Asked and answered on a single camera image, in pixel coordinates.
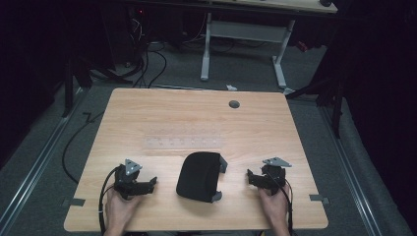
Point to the small red object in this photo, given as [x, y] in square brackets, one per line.
[302, 46]

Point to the black cloth cap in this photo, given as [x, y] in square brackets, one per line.
[198, 177]

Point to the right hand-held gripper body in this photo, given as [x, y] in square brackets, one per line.
[273, 175]

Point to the person's right hand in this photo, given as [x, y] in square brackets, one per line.
[273, 208]

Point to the metal floor rail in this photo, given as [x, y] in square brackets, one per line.
[352, 173]
[39, 160]

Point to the white paper scrap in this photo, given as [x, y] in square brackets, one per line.
[231, 87]

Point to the white-legged desk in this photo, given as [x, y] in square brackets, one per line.
[244, 32]

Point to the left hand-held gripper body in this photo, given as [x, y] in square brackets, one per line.
[128, 178]

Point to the black metal stand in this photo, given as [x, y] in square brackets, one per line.
[336, 108]
[69, 88]

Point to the person's left hand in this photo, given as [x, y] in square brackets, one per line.
[119, 208]

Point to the clear plastic ruler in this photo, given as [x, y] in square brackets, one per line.
[183, 143]

